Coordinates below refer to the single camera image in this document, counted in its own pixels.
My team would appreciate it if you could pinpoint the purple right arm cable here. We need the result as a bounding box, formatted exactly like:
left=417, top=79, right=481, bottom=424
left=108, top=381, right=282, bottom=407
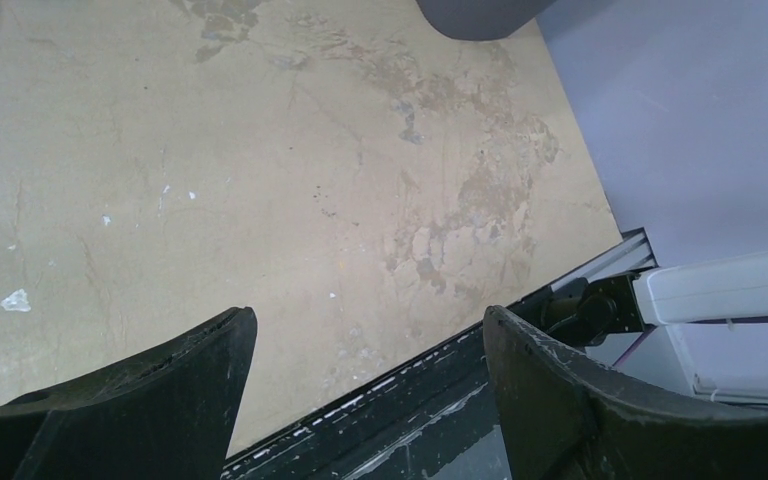
left=612, top=314, right=768, bottom=369

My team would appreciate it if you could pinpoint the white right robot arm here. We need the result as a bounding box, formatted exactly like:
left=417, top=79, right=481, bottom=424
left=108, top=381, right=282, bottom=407
left=543, top=240, right=768, bottom=408

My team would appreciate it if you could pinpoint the grey mesh waste bin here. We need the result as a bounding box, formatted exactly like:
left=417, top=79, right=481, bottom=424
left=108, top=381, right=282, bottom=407
left=416, top=0, right=555, bottom=42

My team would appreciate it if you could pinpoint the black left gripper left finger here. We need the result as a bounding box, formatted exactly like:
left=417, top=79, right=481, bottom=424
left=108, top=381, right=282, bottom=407
left=0, top=307, right=258, bottom=479

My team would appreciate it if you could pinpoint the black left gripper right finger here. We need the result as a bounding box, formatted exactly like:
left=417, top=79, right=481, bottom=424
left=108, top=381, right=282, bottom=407
left=483, top=306, right=768, bottom=479

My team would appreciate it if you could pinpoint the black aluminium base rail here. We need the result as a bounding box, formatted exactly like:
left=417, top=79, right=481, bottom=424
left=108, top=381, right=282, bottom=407
left=222, top=230, right=652, bottom=479

